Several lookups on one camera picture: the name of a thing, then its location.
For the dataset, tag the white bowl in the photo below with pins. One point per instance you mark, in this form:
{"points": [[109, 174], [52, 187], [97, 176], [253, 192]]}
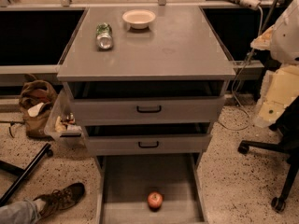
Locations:
{"points": [[139, 18]]}

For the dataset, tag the green soda can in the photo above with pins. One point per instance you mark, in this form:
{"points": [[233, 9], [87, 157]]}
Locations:
{"points": [[104, 38]]}

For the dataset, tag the grey middle drawer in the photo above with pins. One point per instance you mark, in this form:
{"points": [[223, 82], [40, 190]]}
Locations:
{"points": [[140, 139]]}

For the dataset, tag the grey drawer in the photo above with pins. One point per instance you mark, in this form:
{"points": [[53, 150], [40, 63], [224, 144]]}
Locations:
{"points": [[126, 182], [140, 139], [136, 102]]}

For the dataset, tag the black office chair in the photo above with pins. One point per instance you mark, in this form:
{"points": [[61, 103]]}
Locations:
{"points": [[288, 125]]}

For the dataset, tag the clear plastic bin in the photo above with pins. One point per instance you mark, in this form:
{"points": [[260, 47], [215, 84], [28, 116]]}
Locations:
{"points": [[61, 125]]}

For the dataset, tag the blue jeans leg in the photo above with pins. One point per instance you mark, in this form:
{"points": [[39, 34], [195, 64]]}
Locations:
{"points": [[21, 212]]}

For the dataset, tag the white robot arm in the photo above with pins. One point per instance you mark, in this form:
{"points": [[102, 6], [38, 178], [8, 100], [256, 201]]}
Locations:
{"points": [[285, 37]]}

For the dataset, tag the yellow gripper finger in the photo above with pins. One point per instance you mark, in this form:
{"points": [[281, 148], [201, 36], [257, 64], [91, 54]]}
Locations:
{"points": [[263, 41], [279, 89]]}

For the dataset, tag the red apple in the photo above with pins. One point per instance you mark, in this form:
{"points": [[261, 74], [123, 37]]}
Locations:
{"points": [[155, 200]]}

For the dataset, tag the brown bag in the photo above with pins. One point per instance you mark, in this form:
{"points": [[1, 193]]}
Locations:
{"points": [[36, 101]]}

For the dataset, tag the grey drawer cabinet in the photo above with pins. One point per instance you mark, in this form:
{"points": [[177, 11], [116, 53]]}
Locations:
{"points": [[178, 45]]}

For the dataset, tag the brown shoe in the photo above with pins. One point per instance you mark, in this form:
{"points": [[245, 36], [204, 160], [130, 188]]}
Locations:
{"points": [[59, 200]]}

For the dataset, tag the grey top drawer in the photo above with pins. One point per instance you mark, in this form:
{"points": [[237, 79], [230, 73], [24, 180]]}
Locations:
{"points": [[136, 102]]}

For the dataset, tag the black chair base leg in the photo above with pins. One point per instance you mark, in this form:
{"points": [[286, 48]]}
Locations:
{"points": [[21, 174]]}

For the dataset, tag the grey bottom drawer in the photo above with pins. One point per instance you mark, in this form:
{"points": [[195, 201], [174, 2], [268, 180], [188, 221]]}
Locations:
{"points": [[126, 182]]}

